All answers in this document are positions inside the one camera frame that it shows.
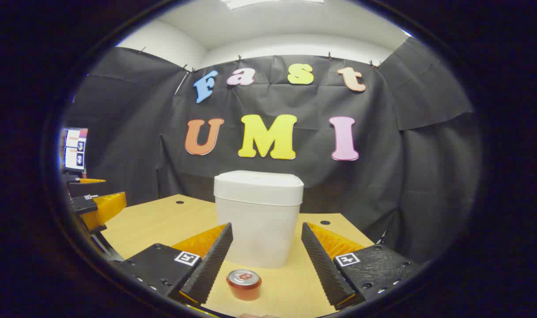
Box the ceiling light panel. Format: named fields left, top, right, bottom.
left=220, top=0, right=324, bottom=10

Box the computer monitor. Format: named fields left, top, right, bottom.
left=64, top=128, right=89, bottom=173

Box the wooden desktop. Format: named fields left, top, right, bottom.
left=98, top=193, right=377, bottom=318

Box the black backdrop cloth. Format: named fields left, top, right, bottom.
left=63, top=38, right=483, bottom=265

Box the red pop can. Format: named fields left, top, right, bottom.
left=226, top=269, right=263, bottom=302

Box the white desktop garbage bin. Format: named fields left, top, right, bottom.
left=214, top=170, right=304, bottom=269

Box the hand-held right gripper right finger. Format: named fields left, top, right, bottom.
left=301, top=222, right=421, bottom=310

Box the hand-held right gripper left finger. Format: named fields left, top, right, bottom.
left=118, top=222, right=234, bottom=307

